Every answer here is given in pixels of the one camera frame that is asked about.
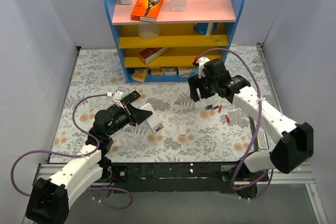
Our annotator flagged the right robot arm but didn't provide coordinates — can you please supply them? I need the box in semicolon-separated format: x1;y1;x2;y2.
188;57;314;181

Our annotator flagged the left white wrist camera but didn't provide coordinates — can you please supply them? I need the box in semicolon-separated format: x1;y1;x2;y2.
107;90;124;109

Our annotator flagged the orange razor box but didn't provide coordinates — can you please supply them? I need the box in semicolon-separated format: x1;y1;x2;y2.
131;0;164;22

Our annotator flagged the blue shelf unit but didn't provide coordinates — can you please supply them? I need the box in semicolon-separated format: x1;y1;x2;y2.
103;0;245;82

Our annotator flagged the yellow small box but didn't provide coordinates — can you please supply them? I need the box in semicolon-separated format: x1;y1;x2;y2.
132;68;149;82

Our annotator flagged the light blue small box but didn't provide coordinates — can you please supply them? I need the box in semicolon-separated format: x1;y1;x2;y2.
191;67;198;76

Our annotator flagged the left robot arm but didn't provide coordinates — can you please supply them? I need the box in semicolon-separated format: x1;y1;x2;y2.
26;103;153;223

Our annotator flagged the blue white can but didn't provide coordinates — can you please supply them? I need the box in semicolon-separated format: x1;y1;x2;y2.
193;23;217;36

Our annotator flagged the red white long box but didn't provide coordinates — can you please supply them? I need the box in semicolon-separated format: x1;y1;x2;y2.
139;47;171;65

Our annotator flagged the black remote control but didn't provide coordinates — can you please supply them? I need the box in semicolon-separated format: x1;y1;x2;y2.
108;91;140;112

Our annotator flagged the white remote control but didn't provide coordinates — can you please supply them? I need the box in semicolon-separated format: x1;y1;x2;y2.
141;103;164;134

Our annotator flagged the white battery cover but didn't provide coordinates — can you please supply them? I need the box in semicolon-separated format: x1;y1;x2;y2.
178;125;186;135

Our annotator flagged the white plastic cup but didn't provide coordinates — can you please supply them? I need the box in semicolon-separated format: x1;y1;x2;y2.
137;24;161;40

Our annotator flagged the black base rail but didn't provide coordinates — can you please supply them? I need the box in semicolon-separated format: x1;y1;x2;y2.
100;162;237;194

